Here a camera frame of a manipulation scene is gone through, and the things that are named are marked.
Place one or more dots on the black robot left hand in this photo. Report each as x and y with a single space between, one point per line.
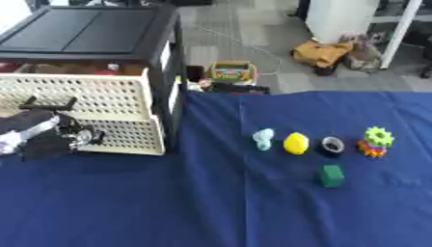
70 133

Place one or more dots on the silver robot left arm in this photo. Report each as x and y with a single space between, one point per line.
25 128

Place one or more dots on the pale perforated drawer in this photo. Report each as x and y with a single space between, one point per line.
132 135
107 93

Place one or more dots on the pale perforated lower drawer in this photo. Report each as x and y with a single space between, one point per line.
132 135

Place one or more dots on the black plastic drawer cabinet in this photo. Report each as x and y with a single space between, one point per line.
101 30

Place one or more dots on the dark clutter behind table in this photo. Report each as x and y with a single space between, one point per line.
230 87

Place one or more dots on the green and yellow toy box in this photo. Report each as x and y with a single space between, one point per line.
232 72

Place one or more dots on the light blue toy figure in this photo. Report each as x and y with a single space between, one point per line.
263 139

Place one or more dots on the yellow toy lemon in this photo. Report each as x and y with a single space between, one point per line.
296 143

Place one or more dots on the black tape roll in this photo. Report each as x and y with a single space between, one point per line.
332 145

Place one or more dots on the tan bag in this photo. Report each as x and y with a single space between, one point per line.
320 53

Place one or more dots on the green block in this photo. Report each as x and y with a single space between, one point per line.
332 176

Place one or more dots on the white pillar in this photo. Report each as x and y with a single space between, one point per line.
341 19

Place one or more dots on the grey bag with flowers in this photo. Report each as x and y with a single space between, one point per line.
363 53

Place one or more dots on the green gear toy stack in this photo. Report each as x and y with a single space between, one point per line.
376 141

